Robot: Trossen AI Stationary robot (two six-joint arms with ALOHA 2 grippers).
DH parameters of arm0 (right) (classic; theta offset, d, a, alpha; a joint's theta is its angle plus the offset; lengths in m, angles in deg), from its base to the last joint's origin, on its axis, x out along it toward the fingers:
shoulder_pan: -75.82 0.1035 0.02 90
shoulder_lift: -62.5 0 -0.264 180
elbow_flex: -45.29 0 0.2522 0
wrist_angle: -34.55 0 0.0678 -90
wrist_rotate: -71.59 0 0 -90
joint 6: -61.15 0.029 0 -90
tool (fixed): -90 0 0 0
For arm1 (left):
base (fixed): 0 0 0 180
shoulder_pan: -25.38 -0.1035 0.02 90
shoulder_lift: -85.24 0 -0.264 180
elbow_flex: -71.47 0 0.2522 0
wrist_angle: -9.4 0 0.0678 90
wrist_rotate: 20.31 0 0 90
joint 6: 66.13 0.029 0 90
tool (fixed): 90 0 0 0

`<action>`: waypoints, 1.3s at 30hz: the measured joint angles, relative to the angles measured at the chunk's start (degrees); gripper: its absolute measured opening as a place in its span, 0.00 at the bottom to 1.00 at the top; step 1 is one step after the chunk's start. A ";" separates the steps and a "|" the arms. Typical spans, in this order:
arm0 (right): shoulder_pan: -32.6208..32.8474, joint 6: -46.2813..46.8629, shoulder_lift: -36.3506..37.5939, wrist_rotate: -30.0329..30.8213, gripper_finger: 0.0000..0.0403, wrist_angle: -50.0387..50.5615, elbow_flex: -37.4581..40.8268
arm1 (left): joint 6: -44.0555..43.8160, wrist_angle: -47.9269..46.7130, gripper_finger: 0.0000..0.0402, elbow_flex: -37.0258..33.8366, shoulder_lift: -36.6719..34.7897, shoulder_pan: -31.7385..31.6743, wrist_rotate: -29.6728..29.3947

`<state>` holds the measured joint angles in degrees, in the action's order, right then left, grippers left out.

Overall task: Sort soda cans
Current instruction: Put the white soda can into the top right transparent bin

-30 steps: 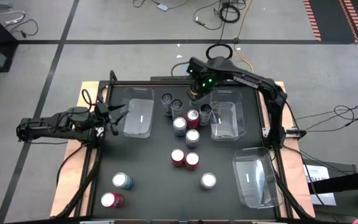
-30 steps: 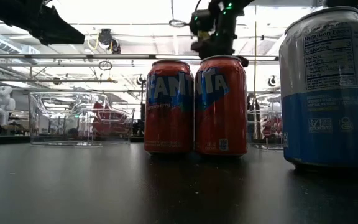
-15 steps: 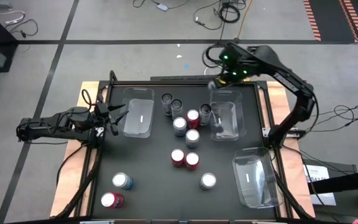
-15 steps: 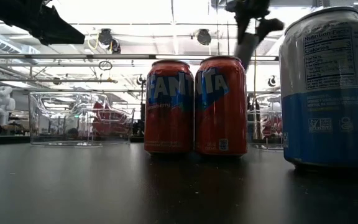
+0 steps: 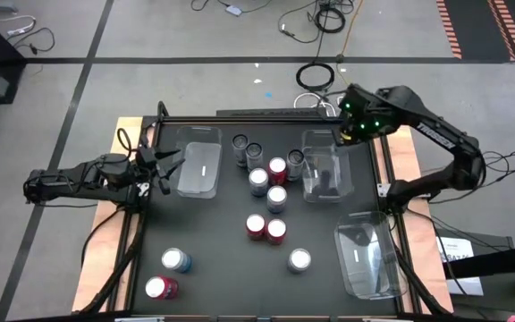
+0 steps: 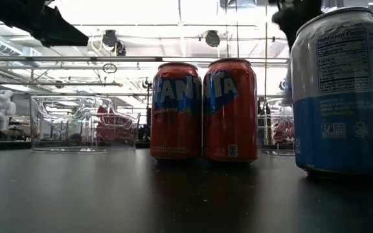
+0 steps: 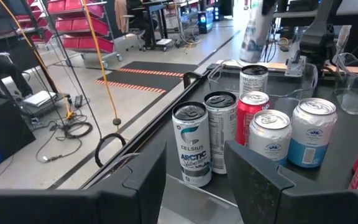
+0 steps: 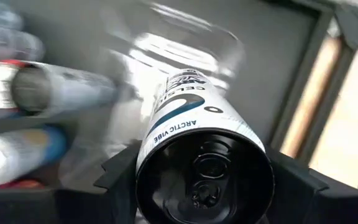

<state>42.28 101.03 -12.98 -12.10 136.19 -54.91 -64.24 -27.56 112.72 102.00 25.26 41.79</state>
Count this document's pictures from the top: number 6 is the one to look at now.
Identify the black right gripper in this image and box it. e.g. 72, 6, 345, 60
272, 0, 323, 52

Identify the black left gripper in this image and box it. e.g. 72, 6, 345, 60
0, 0, 89, 49

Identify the clear plastic bin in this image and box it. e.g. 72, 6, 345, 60
257, 96, 296, 157
30, 95, 141, 153

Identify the white and blue soda can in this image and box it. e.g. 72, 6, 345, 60
289, 6, 373, 178

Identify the red Fanta soda can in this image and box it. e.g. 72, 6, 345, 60
150, 62, 203, 161
202, 58, 259, 164

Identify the grey horizontal ceiling pipe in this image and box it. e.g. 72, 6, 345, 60
0, 81, 124, 87

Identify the red plastic storage bin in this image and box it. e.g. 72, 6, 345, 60
272, 116, 295, 143
97, 122, 132, 142
96, 105, 135, 128

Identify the thin hanging black cable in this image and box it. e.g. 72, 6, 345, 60
264, 0, 268, 98
236, 0, 240, 59
225, 0, 229, 60

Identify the yellow ceiling cable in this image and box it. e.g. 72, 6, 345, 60
91, 32, 105, 52

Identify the black ceiling cable reel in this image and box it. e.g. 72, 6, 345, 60
101, 29, 119, 48
204, 30, 221, 49

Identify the hanging black cable ring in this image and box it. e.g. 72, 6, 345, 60
102, 62, 119, 74

